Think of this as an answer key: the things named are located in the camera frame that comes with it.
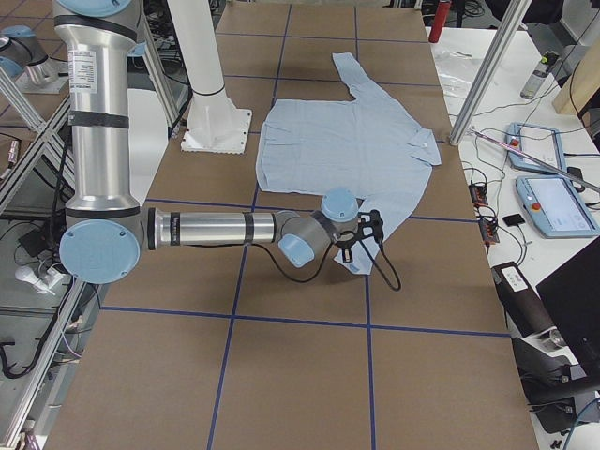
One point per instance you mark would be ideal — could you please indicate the near blue teach pendant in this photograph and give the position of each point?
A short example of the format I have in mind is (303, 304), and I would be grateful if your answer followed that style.
(555, 207)

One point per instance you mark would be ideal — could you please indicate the aluminium frame post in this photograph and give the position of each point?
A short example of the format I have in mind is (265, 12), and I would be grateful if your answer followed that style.
(495, 53)

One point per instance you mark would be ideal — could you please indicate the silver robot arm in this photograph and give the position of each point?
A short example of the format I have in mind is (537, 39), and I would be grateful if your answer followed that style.
(107, 229)

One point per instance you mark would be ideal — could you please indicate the red cylindrical bottle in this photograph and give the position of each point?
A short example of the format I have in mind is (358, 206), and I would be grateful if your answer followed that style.
(439, 20)

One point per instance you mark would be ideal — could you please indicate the white pedestal column with base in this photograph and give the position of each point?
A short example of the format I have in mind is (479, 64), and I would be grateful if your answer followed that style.
(214, 123)

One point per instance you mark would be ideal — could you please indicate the long metal reaching stick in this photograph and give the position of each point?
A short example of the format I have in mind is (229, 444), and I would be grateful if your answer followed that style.
(512, 150)

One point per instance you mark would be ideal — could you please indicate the black box white label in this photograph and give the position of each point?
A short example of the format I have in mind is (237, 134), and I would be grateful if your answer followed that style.
(520, 300)

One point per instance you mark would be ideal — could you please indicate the orange circuit board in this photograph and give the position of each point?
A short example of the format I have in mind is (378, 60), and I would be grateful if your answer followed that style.
(488, 227)
(478, 193)

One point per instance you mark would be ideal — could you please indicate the light blue button-up shirt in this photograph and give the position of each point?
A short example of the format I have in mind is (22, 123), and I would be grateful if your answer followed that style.
(369, 145)

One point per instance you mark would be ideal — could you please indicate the far blue teach pendant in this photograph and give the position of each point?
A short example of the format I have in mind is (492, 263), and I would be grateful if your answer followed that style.
(546, 144)

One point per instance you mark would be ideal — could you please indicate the clear water bottle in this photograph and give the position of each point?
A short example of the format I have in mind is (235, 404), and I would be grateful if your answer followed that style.
(547, 62)

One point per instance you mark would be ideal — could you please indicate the small black square pad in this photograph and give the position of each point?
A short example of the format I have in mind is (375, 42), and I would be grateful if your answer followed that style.
(514, 220)

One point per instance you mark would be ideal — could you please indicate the idle robot arm base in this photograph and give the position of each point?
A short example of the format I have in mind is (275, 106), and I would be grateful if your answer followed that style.
(28, 65)

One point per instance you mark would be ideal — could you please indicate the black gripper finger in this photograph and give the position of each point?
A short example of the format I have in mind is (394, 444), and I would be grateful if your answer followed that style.
(347, 255)

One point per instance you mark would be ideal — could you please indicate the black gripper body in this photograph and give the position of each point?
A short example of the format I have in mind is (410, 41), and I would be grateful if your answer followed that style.
(344, 245)

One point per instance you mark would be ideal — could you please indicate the blue teach pendant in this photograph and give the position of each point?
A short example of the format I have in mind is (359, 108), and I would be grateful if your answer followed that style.
(555, 207)
(546, 144)

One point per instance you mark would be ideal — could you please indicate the black monitor with stand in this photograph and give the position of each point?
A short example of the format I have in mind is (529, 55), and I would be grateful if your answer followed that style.
(557, 391)

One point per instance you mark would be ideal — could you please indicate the clear plastic bag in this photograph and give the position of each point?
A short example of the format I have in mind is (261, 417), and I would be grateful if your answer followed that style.
(456, 71)

